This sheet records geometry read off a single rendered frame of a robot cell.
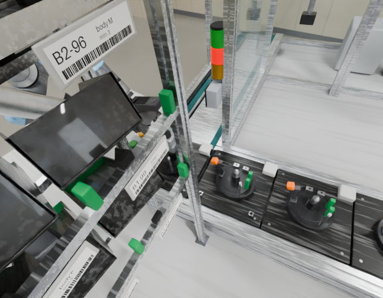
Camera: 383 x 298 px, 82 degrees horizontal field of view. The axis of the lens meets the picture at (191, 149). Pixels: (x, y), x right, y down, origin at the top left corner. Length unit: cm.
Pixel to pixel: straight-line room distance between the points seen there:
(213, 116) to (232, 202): 50
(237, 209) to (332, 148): 57
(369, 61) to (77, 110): 154
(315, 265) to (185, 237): 41
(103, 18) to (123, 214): 30
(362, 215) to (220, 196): 44
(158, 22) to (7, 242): 25
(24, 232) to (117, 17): 20
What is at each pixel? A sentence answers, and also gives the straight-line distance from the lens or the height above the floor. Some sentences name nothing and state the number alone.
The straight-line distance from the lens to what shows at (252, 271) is 83.
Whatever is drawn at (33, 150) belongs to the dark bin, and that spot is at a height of 151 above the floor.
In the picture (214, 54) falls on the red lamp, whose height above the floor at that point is 134.
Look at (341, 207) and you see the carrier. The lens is 86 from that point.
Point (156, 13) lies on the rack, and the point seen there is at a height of 159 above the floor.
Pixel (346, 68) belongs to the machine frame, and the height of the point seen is 102.
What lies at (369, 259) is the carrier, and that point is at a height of 97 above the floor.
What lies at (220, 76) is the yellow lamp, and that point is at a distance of 73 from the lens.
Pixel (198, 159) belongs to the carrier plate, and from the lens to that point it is 87.
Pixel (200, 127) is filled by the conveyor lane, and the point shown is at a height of 92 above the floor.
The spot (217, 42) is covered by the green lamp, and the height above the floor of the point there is 138.
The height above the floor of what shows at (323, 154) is 86.
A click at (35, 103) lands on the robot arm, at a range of 75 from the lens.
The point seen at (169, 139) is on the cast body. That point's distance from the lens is 76.
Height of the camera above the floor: 167
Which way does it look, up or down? 50 degrees down
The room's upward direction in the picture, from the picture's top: 9 degrees counter-clockwise
